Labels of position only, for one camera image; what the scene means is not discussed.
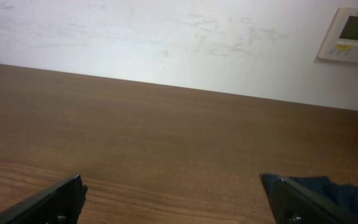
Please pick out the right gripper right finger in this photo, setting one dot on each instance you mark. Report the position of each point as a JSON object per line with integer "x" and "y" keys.
{"x": 293, "y": 203}

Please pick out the navy blue garment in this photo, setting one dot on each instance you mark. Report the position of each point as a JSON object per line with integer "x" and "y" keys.
{"x": 345, "y": 196}

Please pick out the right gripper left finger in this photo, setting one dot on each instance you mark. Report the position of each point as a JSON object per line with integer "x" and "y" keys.
{"x": 59, "y": 204}

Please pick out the wall thermostat control panel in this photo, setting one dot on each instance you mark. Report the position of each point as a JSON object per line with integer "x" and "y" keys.
{"x": 341, "y": 41}

